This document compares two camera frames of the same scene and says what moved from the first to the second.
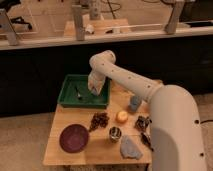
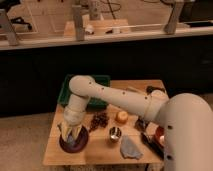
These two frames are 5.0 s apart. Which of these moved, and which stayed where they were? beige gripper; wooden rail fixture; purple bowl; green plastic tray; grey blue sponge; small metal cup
Moved: grey blue sponge; beige gripper
Stayed: green plastic tray; wooden rail fixture; purple bowl; small metal cup
